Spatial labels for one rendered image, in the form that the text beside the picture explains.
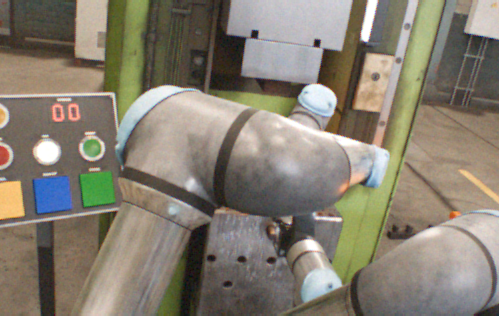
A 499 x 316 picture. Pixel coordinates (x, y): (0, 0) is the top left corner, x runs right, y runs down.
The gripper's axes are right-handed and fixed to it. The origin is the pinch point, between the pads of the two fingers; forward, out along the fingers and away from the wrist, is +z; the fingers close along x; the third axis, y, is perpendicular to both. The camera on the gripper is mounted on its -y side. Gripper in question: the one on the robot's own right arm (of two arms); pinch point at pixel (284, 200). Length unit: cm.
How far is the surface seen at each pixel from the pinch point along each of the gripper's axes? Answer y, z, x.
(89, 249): 99, 126, -64
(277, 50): -32.9, 16.4, -3.7
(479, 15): -55, 575, 442
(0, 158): -7, -3, -63
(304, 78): -26.7, 16.5, 4.5
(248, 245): 20.2, 11.5, -4.3
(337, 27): -40.5, 16.2, 10.6
